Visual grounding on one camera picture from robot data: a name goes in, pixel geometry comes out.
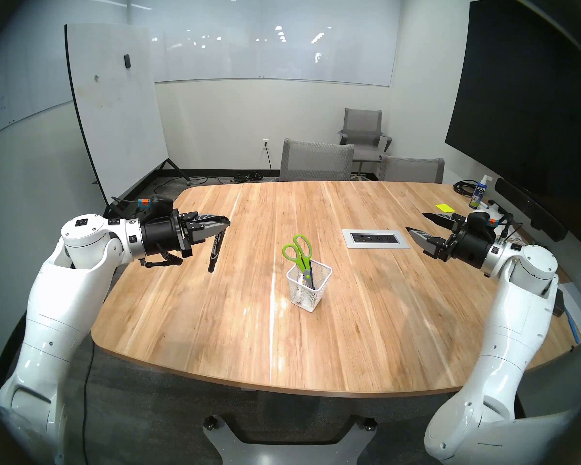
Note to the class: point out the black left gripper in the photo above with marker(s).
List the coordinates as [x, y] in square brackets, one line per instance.
[167, 236]

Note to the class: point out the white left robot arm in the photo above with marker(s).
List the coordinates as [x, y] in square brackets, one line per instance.
[63, 299]

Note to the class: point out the black permanent marker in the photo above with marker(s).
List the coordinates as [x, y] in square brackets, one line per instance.
[214, 253]

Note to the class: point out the rolling white whiteboard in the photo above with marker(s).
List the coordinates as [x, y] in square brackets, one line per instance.
[116, 105]

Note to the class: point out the black video sound bar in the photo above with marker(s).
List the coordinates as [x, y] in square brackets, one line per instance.
[530, 209]

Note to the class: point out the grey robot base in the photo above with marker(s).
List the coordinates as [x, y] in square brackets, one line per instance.
[290, 452]

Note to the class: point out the white paper sheet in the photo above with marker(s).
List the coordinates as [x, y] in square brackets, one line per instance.
[578, 309]

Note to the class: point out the wide glass wall whiteboard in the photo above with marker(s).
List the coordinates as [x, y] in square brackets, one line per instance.
[271, 42]

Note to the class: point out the silver table power outlet panel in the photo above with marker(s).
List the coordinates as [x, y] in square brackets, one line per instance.
[347, 239]

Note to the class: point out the yellow and black pad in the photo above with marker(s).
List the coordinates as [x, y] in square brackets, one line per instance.
[560, 306]

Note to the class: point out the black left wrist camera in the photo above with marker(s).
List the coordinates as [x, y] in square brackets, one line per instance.
[155, 206]

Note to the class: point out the yellow sticky note pad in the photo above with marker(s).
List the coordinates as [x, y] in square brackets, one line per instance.
[445, 208]

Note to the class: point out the blue ballpoint pen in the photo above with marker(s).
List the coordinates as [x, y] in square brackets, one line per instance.
[311, 277]

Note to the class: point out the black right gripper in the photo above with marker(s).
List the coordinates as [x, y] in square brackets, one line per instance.
[469, 248]

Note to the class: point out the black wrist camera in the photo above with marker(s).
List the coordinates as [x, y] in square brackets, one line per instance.
[479, 220]
[155, 206]

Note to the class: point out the grey mesh office chair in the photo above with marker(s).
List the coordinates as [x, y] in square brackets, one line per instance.
[317, 161]
[411, 171]

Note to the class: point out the grey office chair with armrests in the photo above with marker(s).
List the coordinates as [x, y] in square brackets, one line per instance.
[363, 122]

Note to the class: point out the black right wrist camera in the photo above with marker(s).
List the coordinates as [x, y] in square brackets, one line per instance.
[479, 220]

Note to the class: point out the large black wall screen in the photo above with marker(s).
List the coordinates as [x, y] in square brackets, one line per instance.
[523, 105]

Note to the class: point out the whiteboard cleaner spray bottle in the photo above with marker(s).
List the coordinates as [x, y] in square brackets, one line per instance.
[478, 195]

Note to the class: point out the white mesh pen holder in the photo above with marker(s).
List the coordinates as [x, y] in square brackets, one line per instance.
[322, 289]

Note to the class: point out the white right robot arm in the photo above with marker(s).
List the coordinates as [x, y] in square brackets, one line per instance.
[513, 333]

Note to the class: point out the blue stick tool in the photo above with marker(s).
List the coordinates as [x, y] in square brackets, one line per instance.
[572, 326]

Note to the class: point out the wall whiteboard with blue writing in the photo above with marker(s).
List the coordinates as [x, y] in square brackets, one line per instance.
[29, 71]

